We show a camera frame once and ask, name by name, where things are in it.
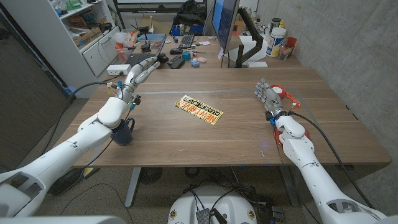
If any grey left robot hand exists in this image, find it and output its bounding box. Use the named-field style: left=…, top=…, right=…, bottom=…
left=117, top=56, right=162, bottom=105

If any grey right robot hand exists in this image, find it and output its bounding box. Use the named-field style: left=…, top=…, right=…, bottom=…
left=254, top=77, right=289, bottom=121

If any yellow new driver bumper sticker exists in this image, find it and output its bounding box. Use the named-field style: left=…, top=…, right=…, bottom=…
left=174, top=95, right=224, bottom=126

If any dark blue mug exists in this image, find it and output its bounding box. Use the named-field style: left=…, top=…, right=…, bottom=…
left=110, top=117, right=136, bottom=147

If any white power strip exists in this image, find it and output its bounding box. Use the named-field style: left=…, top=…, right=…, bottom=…
left=106, top=63, right=133, bottom=77

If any open laptop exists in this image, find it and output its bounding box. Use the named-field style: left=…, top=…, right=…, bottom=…
left=124, top=33, right=167, bottom=70

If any red round disc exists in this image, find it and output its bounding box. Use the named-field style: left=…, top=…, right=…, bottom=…
left=273, top=127, right=311, bottom=147

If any black case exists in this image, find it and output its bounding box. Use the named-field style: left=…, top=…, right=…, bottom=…
left=170, top=57, right=186, bottom=70

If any red plastic cup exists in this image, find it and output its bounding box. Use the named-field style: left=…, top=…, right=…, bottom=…
left=279, top=37, right=298, bottom=60

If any white wipes canister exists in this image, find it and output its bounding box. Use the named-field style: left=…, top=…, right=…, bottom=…
left=266, top=27, right=287, bottom=58

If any white paper sheet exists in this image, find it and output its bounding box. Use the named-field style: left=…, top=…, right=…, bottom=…
left=239, top=34, right=268, bottom=63

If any black keyboard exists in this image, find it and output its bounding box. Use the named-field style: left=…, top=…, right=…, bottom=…
left=178, top=34, right=195, bottom=50

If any cardboard box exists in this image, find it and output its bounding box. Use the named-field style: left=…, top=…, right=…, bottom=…
left=73, top=27, right=103, bottom=47

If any blue storage bin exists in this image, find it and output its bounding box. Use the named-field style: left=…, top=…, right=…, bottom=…
left=170, top=24, right=205, bottom=37

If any white shelf cabinet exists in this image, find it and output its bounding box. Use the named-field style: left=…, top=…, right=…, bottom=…
left=0, top=0, right=122, bottom=99

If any black backpack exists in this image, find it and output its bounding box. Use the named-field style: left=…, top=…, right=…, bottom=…
left=172, top=0, right=208, bottom=27

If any grey table leg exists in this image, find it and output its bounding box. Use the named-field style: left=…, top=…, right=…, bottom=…
left=279, top=164, right=301, bottom=208
left=124, top=167, right=142, bottom=208

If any computer monitor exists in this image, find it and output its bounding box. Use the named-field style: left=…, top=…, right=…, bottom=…
left=211, top=0, right=241, bottom=54

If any round black floor fan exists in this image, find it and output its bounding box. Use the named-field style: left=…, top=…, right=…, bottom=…
left=139, top=167, right=164, bottom=185

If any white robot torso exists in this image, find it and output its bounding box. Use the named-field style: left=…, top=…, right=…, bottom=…
left=167, top=185, right=258, bottom=224

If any black leather shoe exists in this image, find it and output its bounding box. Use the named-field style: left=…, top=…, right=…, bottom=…
left=48, top=167, right=85, bottom=196

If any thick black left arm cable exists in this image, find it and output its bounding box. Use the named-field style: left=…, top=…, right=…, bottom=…
left=39, top=80, right=121, bottom=156

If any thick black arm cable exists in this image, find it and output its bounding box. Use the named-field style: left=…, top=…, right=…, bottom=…
left=289, top=111, right=376, bottom=209
left=39, top=80, right=121, bottom=156

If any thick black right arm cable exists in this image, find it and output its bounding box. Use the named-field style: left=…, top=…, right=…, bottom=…
left=289, top=111, right=376, bottom=209

